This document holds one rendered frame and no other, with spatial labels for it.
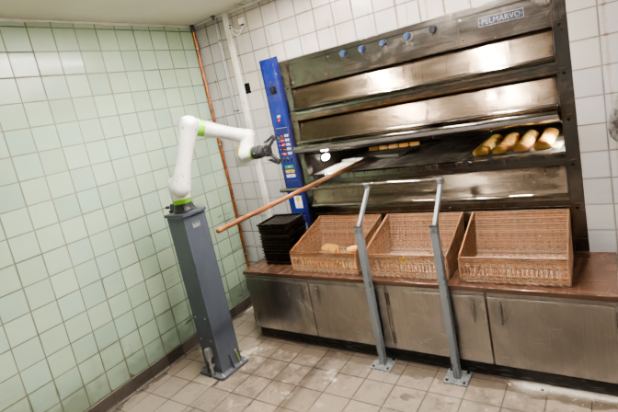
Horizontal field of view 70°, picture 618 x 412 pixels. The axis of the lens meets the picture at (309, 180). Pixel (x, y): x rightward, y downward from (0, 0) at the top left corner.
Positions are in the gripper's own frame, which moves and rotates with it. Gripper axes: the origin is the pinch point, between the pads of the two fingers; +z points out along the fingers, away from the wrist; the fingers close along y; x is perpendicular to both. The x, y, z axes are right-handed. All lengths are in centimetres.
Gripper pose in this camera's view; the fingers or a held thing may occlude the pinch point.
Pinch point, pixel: (283, 148)
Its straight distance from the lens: 293.7
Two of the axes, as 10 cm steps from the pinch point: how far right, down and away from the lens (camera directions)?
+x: -5.5, 2.5, -8.0
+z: 8.1, -0.7, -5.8
